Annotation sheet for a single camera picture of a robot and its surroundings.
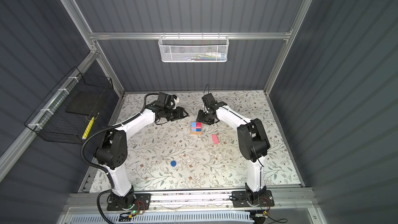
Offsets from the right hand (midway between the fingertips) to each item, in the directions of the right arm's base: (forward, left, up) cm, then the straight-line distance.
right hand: (200, 121), depth 94 cm
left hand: (+2, +9, +5) cm, 10 cm away
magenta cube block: (-2, +1, 0) cm, 2 cm away
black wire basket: (-11, +62, +23) cm, 67 cm away
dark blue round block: (-23, +15, -7) cm, 29 cm away
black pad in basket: (-3, +56, +22) cm, 61 cm away
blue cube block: (-3, +1, -5) cm, 6 cm away
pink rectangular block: (-8, -9, -9) cm, 15 cm away
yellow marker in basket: (-18, +49, +21) cm, 57 cm away
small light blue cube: (-2, +4, -1) cm, 4 cm away
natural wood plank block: (-4, +2, -7) cm, 9 cm away
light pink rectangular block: (-3, +2, -2) cm, 4 cm away
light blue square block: (-3, +4, -5) cm, 7 cm away
